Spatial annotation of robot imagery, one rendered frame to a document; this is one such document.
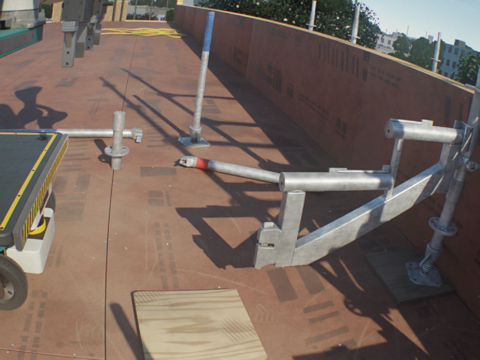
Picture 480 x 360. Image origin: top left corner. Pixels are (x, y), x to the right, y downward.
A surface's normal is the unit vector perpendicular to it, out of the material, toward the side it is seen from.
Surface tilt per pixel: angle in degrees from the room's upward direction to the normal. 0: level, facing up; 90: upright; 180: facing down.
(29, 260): 90
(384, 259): 0
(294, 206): 90
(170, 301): 0
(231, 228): 0
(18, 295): 89
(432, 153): 90
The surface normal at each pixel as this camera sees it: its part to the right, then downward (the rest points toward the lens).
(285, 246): 0.19, 0.42
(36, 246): 0.13, -0.91
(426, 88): -0.97, -0.04
